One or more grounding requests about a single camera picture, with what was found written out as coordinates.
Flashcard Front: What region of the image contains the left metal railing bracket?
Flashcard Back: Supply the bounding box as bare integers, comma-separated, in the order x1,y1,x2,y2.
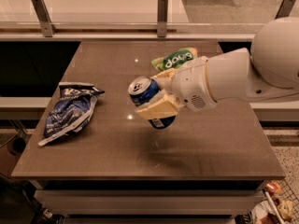
31,0,55,37

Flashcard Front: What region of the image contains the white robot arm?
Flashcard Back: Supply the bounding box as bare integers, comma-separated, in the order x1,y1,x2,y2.
135,17,299,119

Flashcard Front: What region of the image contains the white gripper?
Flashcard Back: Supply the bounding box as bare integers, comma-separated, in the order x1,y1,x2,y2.
135,56,217,120

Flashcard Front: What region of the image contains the blue crumpled chip bag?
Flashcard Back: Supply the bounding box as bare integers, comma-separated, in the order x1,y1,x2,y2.
38,82,104,147

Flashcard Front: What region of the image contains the wire basket with snacks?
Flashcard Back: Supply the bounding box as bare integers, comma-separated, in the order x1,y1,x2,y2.
249,180,299,224

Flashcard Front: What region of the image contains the grey table drawer front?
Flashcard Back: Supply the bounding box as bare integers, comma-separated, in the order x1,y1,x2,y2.
35,190,263,216

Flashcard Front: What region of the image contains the blue pepsi can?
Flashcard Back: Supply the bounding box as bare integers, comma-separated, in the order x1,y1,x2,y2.
128,76,175,129

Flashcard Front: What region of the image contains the middle metal railing bracket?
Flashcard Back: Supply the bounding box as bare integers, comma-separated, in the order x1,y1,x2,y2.
157,0,168,37

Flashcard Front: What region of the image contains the right metal railing bracket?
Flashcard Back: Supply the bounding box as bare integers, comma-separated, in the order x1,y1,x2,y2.
275,0,296,19

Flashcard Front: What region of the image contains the metal railing bracket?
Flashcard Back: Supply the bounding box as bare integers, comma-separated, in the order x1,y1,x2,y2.
275,0,296,19
157,0,168,37
31,0,55,37

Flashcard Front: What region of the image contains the green chip bag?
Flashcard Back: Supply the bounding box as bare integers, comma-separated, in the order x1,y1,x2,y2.
151,47,197,72

